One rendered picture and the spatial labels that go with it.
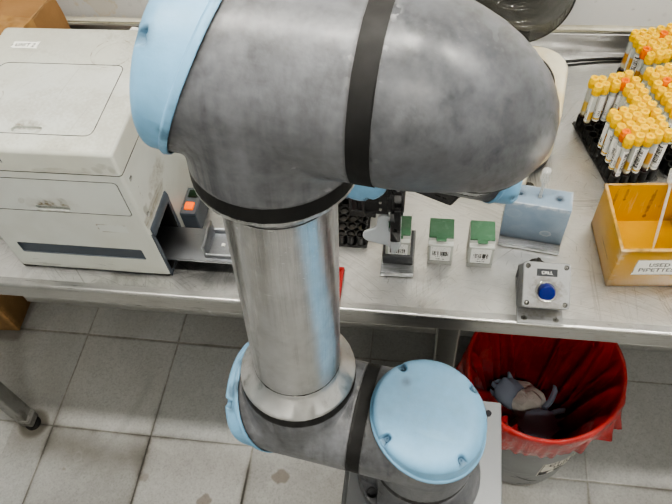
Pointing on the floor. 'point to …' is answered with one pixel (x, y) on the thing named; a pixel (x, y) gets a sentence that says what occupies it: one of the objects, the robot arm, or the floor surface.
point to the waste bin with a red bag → (589, 376)
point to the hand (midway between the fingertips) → (398, 234)
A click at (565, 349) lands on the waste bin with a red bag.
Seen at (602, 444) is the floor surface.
